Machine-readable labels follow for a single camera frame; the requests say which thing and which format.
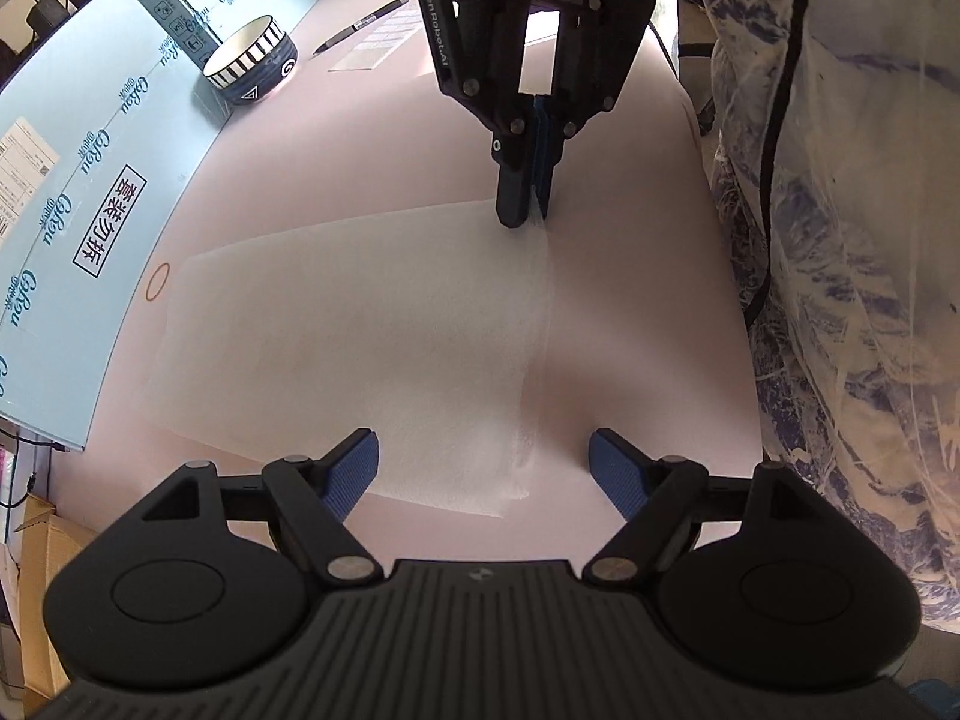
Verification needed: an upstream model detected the light blue GoRou carton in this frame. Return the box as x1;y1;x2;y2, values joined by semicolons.
2;0;319;449

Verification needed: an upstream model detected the blue white patterned garment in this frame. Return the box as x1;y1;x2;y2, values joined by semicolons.
703;0;958;632

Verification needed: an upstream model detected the brown cardboard box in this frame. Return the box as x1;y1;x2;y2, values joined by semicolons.
2;494;96;717

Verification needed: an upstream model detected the white nonwoven shopping bag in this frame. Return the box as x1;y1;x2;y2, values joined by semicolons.
145;202;551;517

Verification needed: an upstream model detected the black pen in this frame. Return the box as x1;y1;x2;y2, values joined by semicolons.
313;0;410;57

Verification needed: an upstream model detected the dark blue striped bowl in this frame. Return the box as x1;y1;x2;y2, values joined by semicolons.
202;15;299;106

